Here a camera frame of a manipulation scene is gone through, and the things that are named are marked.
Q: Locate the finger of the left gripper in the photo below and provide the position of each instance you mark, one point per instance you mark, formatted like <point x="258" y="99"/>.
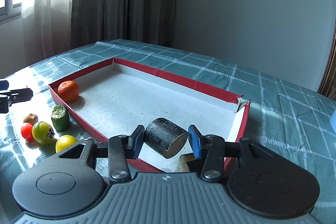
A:
<point x="4" y="84"/>
<point x="16" y="95"/>

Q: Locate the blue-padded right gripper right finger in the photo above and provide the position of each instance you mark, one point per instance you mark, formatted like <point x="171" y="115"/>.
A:
<point x="210" y="152"/>

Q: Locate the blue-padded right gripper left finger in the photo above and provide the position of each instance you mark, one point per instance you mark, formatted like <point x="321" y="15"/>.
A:
<point x="117" y="150"/>

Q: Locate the dark cylinder fruit piece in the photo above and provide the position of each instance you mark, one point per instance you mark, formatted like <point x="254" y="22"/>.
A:
<point x="165" y="137"/>

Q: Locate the yellow tomato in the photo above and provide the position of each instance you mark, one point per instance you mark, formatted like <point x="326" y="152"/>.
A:
<point x="64" y="142"/>

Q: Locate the brown kiwi fruit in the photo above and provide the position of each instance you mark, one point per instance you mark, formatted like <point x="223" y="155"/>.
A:
<point x="32" y="119"/>

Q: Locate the red cherry tomato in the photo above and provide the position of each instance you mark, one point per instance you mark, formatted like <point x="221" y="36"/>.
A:
<point x="27" y="132"/>

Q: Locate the green cucumber piece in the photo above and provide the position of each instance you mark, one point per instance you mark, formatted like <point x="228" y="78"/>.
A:
<point x="60" y="118"/>

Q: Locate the orange tangerine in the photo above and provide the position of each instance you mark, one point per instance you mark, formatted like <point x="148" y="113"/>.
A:
<point x="68" y="91"/>

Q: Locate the green-yellow tomato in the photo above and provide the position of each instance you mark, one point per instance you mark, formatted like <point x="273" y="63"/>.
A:
<point x="43" y="133"/>

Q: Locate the red shallow cardboard tray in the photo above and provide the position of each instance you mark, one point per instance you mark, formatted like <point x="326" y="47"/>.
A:
<point x="117" y="95"/>

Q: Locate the sheer pink curtain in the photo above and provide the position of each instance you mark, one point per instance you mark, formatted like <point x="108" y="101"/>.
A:
<point x="46" y="28"/>

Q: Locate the teal plaid tablecloth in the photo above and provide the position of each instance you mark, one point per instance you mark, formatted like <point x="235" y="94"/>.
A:
<point x="289" y="119"/>

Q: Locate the blue electric kettle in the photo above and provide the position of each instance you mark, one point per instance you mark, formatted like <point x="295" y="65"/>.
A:
<point x="333" y="120"/>

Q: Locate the wooden chair back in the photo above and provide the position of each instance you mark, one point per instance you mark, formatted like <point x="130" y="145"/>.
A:
<point x="328" y="78"/>

